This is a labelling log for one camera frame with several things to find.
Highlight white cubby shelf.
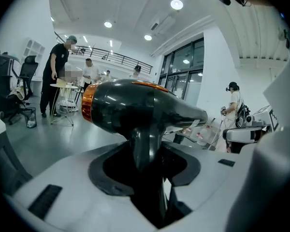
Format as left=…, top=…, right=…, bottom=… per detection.
left=21, top=38, right=46, bottom=63

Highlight stack of clear plastic jugs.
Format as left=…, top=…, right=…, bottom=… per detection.
left=181, top=119, right=223, bottom=150

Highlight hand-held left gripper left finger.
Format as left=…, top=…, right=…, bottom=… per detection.
left=13, top=141, right=158, bottom=232

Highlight black office chair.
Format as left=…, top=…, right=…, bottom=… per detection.
left=7, top=55, right=40, bottom=125

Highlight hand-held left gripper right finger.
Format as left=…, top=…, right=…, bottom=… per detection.
left=159, top=141, right=255, bottom=232

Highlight person's white shirt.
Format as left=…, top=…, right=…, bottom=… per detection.
left=228, top=53, right=290, bottom=232

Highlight black mezzanine railing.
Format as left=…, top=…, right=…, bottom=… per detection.
left=54, top=31, right=154, bottom=75

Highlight black wire waste basket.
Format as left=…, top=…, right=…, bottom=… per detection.
left=24, top=107, right=38, bottom=129

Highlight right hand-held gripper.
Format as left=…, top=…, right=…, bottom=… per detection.
left=222, top=109, right=280, bottom=153

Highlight black hair dryer orange trim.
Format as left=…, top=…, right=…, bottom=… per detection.
left=81, top=78, right=208, bottom=227

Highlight ceiling air conditioner unit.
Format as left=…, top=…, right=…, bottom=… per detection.
left=149, top=14, right=176, bottom=33

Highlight round wire-leg table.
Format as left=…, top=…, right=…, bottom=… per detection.
left=49, top=83, right=79, bottom=127

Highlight black framed glass windows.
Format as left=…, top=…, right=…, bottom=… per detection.
left=158, top=37, right=205, bottom=102

